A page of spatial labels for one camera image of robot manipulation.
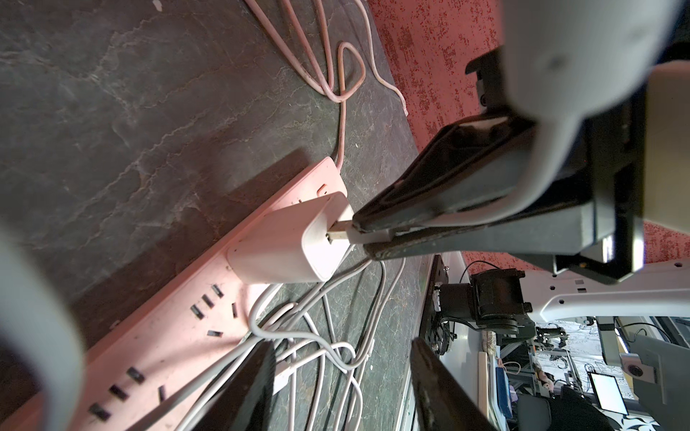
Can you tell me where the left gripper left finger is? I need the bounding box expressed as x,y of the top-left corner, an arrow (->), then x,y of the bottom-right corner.
192,341 -> 276,430

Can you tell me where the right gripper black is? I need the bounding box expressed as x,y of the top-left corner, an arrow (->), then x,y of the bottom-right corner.
351,45 -> 690,287

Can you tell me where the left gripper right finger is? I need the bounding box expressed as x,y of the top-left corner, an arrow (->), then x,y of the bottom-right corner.
410,338 -> 496,431

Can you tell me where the grey usb cable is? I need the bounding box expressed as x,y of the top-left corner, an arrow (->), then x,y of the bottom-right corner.
123,115 -> 583,431

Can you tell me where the pink power strip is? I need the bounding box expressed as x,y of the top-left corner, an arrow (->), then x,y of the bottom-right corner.
70,158 -> 347,430

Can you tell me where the white charger adapter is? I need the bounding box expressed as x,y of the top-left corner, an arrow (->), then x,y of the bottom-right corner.
227,192 -> 353,285

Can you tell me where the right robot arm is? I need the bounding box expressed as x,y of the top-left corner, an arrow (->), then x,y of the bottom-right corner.
354,44 -> 689,335

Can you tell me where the white coiled usb cable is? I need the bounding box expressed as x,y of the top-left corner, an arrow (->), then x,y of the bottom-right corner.
268,258 -> 408,431

